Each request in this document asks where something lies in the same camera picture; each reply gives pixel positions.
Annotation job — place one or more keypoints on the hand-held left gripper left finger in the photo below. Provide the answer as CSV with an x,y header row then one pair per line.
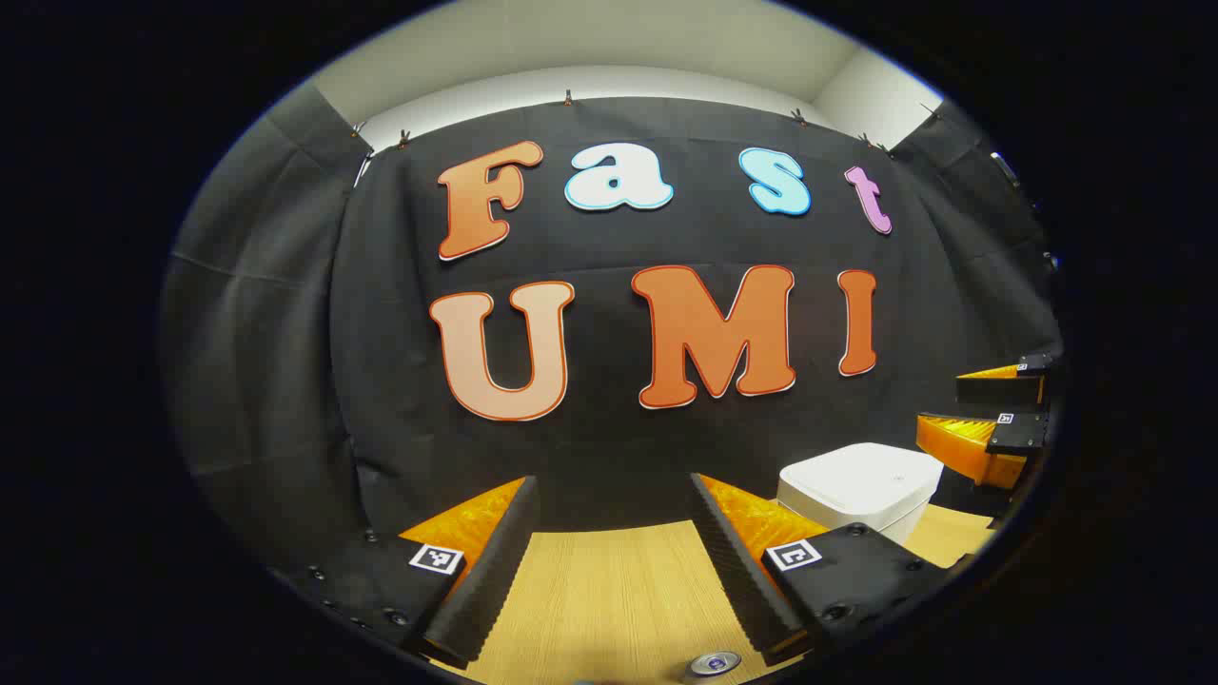
x,y
495,571

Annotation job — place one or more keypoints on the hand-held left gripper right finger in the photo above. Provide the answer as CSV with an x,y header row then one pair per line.
x,y
733,571

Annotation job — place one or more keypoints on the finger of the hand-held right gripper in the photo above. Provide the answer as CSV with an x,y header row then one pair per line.
x,y
1018,436
999,390

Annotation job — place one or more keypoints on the silver blue pop can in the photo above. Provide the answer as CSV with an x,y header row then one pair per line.
x,y
714,663

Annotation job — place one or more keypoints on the white desktop garbage bin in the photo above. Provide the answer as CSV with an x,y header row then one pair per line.
x,y
856,480

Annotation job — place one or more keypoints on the wooden desktop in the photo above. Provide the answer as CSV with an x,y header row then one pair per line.
x,y
609,599

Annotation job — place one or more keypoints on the black backdrop cloth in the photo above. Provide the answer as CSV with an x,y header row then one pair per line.
x,y
381,381

